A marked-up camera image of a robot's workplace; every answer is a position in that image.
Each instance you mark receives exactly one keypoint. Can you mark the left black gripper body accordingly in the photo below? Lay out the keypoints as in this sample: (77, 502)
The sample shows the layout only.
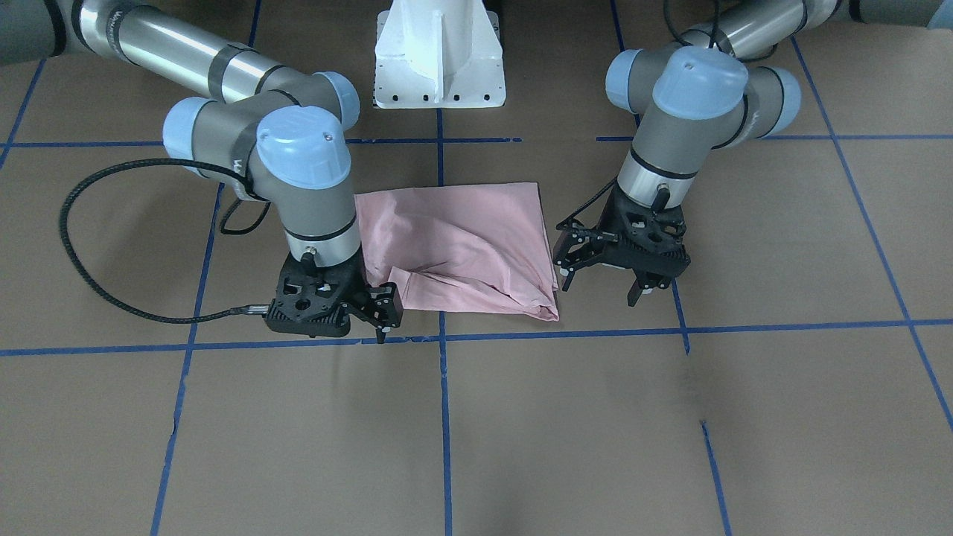
(586, 249)

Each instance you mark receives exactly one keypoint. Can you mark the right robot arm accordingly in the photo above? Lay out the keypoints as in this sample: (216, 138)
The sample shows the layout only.
(271, 133)

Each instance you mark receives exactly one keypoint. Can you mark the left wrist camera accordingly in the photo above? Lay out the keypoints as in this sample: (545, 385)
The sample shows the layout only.
(632, 257)

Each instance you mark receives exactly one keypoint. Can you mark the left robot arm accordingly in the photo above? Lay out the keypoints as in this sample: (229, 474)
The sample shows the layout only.
(704, 91)

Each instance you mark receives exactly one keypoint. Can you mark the pink Snoopy t-shirt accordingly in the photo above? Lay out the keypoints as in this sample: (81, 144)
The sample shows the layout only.
(464, 248)

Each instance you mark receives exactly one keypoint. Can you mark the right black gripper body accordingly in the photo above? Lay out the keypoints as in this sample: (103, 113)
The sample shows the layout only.
(377, 307)

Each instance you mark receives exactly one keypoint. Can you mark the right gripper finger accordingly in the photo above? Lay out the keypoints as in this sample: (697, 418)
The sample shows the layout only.
(384, 318)
(386, 294)

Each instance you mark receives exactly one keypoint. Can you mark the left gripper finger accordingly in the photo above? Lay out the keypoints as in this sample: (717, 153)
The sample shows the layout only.
(644, 283)
(578, 247)

